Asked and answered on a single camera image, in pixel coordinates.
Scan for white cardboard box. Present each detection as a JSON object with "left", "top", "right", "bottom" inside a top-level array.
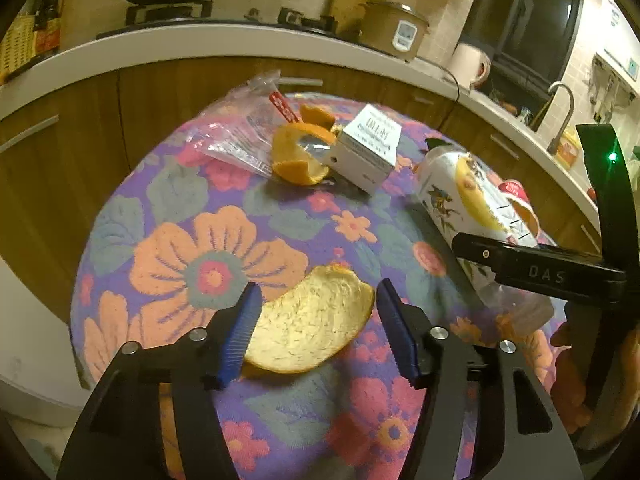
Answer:
[{"left": 322, "top": 104, "right": 403, "bottom": 196}]

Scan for clear plastic bag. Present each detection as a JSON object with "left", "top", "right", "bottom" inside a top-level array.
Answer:
[{"left": 187, "top": 71, "right": 307, "bottom": 178}]

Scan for dark window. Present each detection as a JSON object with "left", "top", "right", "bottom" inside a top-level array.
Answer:
[{"left": 460, "top": 0, "right": 586, "bottom": 106}]

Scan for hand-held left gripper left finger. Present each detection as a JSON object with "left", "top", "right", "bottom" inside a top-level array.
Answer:
[{"left": 56, "top": 282, "right": 264, "bottom": 480}]

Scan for wall utensil rack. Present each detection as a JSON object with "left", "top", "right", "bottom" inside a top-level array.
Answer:
[{"left": 590, "top": 52, "right": 640, "bottom": 121}]

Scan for black power cable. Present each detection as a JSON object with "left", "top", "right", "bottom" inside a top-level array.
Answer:
[{"left": 415, "top": 57, "right": 461, "bottom": 131}]

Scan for wooden kitchen cabinet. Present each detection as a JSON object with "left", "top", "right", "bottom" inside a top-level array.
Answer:
[{"left": 0, "top": 57, "right": 603, "bottom": 326}]

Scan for yellow patterned package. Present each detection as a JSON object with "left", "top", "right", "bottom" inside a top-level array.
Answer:
[{"left": 0, "top": 14, "right": 37, "bottom": 83}]

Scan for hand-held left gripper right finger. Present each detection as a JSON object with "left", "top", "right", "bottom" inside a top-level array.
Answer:
[{"left": 376, "top": 278, "right": 586, "bottom": 480}]

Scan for gas stove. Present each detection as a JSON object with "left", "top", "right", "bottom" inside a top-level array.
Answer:
[{"left": 97, "top": 0, "right": 337, "bottom": 41}]

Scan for metal faucet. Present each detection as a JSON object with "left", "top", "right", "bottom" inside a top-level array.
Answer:
[{"left": 530, "top": 82, "right": 577, "bottom": 156}]

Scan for bird print snack packet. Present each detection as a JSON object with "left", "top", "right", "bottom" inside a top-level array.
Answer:
[{"left": 415, "top": 147, "right": 556, "bottom": 333}]

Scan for yellow container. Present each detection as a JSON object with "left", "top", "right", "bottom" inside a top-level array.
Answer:
[{"left": 555, "top": 127, "right": 583, "bottom": 168}]

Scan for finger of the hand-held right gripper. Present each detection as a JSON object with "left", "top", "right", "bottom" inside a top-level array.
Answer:
[{"left": 451, "top": 231, "right": 506, "bottom": 275}]

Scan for beige rice cooker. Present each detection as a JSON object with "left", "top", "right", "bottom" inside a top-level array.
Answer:
[{"left": 360, "top": 0, "right": 431, "bottom": 63}]

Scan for dark sauce bottles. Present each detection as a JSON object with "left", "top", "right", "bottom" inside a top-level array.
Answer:
[{"left": 34, "top": 0, "right": 68, "bottom": 57}]

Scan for person's right hand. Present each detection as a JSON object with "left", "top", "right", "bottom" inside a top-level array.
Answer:
[{"left": 550, "top": 322, "right": 640, "bottom": 436}]

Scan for curled orange peel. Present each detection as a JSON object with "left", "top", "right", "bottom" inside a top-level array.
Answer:
[{"left": 271, "top": 122, "right": 337, "bottom": 187}]

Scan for red white wrapper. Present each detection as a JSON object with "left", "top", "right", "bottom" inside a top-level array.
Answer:
[{"left": 500, "top": 179, "right": 542, "bottom": 242}]

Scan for floral tablecloth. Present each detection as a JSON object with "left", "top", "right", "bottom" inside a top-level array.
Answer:
[{"left": 70, "top": 92, "right": 601, "bottom": 480}]

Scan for small orange peel piece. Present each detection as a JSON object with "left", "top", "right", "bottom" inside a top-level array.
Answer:
[{"left": 299, "top": 104, "right": 335, "bottom": 131}]

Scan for large orange peel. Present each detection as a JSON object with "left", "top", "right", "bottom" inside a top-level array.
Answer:
[{"left": 242, "top": 263, "right": 376, "bottom": 375}]

